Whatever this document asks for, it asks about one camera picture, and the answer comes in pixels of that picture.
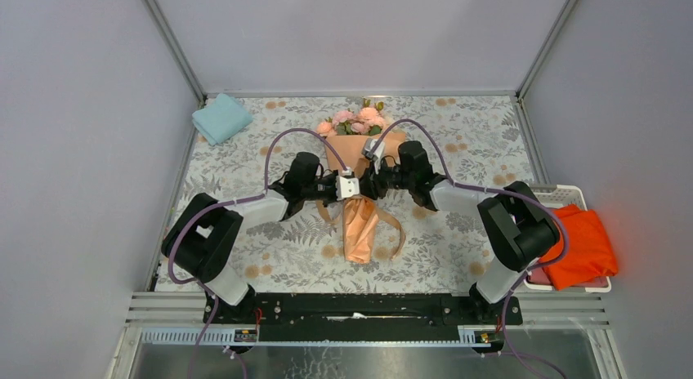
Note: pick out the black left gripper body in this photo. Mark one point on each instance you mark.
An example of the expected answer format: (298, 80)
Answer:
(321, 189)

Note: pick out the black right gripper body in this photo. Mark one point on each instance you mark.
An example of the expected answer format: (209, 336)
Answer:
(381, 178)

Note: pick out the peach wrapping paper sheet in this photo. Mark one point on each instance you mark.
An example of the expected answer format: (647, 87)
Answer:
(347, 151)

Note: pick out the beige ribbon pile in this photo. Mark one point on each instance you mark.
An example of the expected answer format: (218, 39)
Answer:
(359, 219)

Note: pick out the pile of fake flowers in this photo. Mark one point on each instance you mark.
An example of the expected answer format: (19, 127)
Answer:
(368, 120)

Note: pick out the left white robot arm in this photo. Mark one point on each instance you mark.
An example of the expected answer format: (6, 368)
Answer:
(201, 240)

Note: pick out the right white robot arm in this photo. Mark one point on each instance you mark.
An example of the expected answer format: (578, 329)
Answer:
(519, 228)

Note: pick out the floral patterned tablecloth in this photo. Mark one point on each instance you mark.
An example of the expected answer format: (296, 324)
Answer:
(478, 139)

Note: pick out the light blue folded towel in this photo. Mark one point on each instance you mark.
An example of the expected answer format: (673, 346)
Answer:
(224, 117)

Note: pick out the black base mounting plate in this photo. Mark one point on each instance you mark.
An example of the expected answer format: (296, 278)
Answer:
(307, 317)

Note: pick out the pink cloth in basket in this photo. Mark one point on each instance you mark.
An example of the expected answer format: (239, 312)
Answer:
(538, 280)

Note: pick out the orange folded cloth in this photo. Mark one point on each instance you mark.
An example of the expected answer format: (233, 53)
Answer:
(590, 254)

